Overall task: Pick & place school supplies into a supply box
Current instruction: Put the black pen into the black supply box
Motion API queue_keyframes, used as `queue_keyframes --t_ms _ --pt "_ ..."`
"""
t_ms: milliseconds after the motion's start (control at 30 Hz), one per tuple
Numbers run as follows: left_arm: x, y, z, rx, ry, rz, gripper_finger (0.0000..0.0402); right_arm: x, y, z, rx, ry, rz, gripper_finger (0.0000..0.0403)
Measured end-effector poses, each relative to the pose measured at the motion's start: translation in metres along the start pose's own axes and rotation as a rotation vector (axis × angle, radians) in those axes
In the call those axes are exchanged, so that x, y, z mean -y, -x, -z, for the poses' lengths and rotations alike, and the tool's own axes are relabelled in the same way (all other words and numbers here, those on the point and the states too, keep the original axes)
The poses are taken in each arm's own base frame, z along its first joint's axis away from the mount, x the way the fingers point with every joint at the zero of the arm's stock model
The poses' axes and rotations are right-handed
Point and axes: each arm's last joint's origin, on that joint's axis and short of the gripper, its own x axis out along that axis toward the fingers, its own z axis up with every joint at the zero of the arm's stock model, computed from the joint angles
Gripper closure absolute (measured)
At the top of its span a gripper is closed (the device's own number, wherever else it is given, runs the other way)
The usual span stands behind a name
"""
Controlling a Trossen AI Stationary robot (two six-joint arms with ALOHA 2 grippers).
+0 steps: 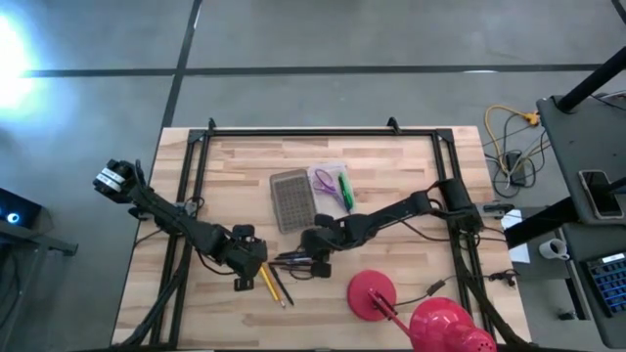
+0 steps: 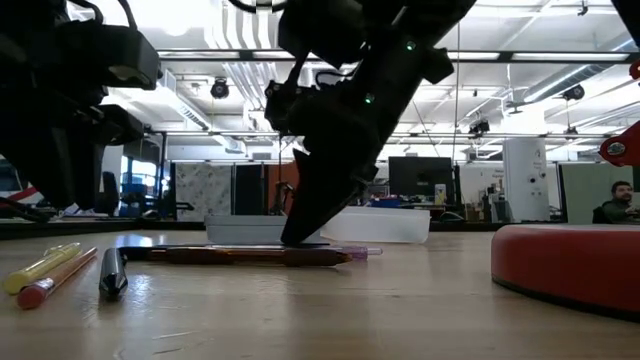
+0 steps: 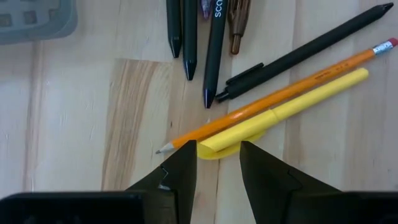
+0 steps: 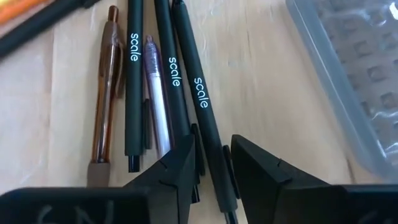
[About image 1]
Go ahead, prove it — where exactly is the white mug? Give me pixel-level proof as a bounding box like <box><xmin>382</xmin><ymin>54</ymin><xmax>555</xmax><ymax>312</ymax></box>
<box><xmin>538</xmin><ymin>238</ymin><xmax>571</xmax><ymax>262</ymax></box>

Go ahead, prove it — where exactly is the black device with blue light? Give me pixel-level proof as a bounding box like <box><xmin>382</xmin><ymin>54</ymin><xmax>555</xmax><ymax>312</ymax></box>
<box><xmin>0</xmin><ymin>187</ymin><xmax>43</xmax><ymax>241</ymax></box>

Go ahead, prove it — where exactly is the black power adapter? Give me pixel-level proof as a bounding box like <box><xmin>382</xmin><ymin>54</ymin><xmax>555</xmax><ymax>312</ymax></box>
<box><xmin>505</xmin><ymin>151</ymin><xmax>528</xmax><ymax>188</ymax></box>

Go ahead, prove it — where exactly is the black aluminium table frame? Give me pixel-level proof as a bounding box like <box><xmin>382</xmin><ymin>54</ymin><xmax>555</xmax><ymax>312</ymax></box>
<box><xmin>146</xmin><ymin>116</ymin><xmax>498</xmax><ymax>349</ymax></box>

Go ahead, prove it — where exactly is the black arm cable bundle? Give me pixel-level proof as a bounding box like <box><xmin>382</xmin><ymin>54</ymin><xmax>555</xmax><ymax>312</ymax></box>
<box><xmin>454</xmin><ymin>253</ymin><xmax>539</xmax><ymax>351</ymax></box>
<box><xmin>116</xmin><ymin>234</ymin><xmax>195</xmax><ymax>349</ymax></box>

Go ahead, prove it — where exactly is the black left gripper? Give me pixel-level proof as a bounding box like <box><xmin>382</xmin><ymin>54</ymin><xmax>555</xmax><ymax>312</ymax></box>
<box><xmin>214</xmin><ymin>223</ymin><xmax>269</xmax><ymax>280</ymax></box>

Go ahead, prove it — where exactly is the red desk lamp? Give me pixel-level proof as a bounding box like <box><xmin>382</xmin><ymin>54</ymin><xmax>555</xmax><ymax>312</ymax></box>
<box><xmin>346</xmin><ymin>269</ymin><xmax>498</xmax><ymax>352</ymax></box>

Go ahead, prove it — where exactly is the black lamp cable with switch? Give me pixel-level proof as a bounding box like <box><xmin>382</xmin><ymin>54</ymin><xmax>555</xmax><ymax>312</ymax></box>
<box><xmin>393</xmin><ymin>273</ymin><xmax>519</xmax><ymax>308</ymax></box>

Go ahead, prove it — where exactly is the white paper sheet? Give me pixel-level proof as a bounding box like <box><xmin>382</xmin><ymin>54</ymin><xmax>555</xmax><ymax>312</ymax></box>
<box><xmin>500</xmin><ymin>208</ymin><xmax>532</xmax><ymax>265</ymax></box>

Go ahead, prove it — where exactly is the keyboard with lit keys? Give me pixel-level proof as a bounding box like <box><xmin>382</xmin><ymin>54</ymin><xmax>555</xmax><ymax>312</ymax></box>
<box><xmin>585</xmin><ymin>252</ymin><xmax>626</xmax><ymax>318</ymax></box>

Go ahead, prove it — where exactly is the grey metal stand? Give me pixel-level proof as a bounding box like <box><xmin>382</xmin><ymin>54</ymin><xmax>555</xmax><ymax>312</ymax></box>
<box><xmin>0</xmin><ymin>229</ymin><xmax>79</xmax><ymax>352</ymax></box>

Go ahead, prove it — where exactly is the black diagonal pole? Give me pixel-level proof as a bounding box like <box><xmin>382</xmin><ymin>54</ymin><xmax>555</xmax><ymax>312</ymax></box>
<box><xmin>556</xmin><ymin>45</ymin><xmax>626</xmax><ymax>113</ymax></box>

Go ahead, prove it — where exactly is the green marker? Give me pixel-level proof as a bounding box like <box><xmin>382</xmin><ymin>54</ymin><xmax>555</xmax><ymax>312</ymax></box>
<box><xmin>337</xmin><ymin>171</ymin><xmax>356</xmax><ymax>214</ymax></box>

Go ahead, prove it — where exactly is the yellow pencil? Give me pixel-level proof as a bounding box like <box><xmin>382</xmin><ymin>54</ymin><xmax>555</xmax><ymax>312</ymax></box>
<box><xmin>258</xmin><ymin>263</ymin><xmax>287</xmax><ymax>309</ymax></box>

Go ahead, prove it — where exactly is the grey side desk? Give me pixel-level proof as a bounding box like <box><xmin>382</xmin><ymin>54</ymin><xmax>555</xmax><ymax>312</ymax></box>
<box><xmin>536</xmin><ymin>92</ymin><xmax>626</xmax><ymax>349</ymax></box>

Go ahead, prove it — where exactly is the yellow floor cable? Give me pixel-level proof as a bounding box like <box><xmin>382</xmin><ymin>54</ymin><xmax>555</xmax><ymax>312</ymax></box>
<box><xmin>483</xmin><ymin>104</ymin><xmax>542</xmax><ymax>175</ymax></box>

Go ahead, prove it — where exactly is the black floor cable tangle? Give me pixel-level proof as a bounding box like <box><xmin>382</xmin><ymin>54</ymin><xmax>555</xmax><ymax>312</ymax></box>
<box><xmin>483</xmin><ymin>111</ymin><xmax>552</xmax><ymax>199</ymax></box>

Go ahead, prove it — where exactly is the black smartphone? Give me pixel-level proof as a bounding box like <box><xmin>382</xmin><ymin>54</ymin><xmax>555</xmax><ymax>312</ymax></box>
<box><xmin>578</xmin><ymin>168</ymin><xmax>625</xmax><ymax>220</ymax></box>

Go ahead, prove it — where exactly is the black slanted bar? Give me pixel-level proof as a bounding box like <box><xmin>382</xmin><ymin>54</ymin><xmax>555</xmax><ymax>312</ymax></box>
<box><xmin>503</xmin><ymin>178</ymin><xmax>626</xmax><ymax>249</ymax></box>

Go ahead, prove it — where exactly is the translucent supply box grey lid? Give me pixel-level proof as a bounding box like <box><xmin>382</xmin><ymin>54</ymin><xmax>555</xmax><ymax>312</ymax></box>
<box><xmin>268</xmin><ymin>162</ymin><xmax>357</xmax><ymax>235</ymax></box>

